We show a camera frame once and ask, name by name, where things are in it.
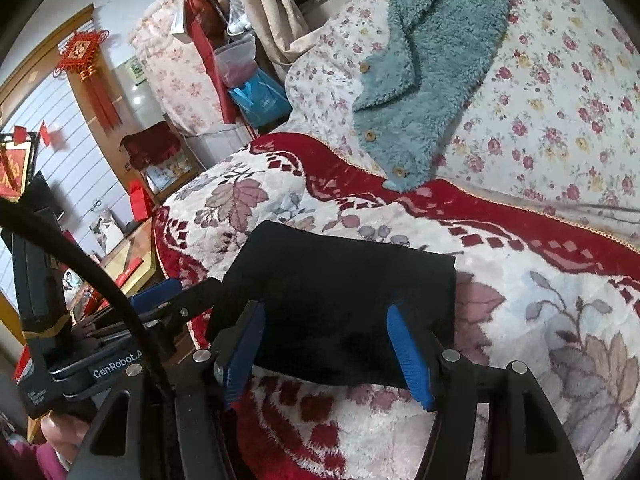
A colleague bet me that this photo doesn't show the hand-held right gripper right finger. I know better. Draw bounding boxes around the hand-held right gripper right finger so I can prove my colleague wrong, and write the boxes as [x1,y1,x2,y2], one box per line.
[386,302,586,480]

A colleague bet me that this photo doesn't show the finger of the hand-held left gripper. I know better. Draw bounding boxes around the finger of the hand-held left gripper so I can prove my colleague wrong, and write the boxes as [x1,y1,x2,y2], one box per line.
[128,278,185,314]
[150,278,225,354]

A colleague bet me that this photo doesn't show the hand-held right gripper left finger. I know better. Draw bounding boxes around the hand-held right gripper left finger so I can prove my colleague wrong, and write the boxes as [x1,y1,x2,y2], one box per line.
[65,301,268,480]

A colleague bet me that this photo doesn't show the black pants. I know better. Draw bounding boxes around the black pants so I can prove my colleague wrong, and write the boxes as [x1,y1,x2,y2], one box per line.
[205,220,457,389]

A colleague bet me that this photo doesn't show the person's left forearm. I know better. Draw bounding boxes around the person's left forearm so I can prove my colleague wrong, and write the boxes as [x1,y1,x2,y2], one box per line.
[0,410,98,480]

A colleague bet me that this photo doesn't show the wooden table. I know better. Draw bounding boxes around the wooden table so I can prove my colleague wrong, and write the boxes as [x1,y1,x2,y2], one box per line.
[99,219,162,297]

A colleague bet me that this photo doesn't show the red gift bag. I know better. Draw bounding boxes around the red gift bag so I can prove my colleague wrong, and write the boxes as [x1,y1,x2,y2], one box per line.
[128,180,152,222]

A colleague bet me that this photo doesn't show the red and white floral blanket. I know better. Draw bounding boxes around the red and white floral blanket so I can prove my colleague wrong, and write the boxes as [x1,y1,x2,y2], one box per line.
[152,132,640,480]

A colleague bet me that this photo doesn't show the dark red cloth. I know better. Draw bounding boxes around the dark red cloth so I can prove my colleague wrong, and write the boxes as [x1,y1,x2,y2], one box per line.
[120,122,184,171]

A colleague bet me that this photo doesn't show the blue plastic bag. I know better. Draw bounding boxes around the blue plastic bag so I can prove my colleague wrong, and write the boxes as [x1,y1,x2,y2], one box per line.
[229,67,294,129]

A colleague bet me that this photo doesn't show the pink floral folded blanket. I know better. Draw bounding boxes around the pink floral folded blanket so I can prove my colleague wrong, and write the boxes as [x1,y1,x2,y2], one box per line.
[127,0,226,136]

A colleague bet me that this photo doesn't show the clear plastic bin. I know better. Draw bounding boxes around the clear plastic bin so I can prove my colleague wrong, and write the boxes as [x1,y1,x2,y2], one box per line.
[214,34,258,89]

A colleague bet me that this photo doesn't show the red hanging cloth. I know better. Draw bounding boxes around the red hanging cloth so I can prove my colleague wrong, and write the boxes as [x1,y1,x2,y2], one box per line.
[182,0,236,126]

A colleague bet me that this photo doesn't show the teal fleece jacket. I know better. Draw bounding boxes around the teal fleece jacket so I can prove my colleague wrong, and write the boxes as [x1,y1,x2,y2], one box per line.
[352,0,521,194]

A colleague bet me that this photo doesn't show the white floral quilt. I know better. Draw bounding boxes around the white floral quilt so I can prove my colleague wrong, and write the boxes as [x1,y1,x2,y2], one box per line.
[285,0,640,252]

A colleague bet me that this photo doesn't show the white plastic bag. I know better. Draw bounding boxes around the white plastic bag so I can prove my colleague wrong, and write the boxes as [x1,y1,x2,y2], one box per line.
[226,0,252,37]

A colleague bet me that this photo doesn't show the beige curtain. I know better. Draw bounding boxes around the beige curtain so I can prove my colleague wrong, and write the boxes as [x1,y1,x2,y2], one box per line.
[225,0,312,67]

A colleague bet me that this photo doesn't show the black cable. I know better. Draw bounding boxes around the black cable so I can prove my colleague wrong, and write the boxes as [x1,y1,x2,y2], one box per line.
[0,197,174,406]

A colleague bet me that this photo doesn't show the red wall poster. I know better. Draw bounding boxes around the red wall poster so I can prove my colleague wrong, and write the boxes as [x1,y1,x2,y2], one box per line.
[0,129,37,198]

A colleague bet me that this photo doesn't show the red knot wall ornament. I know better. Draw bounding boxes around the red knot wall ornament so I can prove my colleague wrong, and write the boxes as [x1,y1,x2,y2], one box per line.
[54,30,122,134]

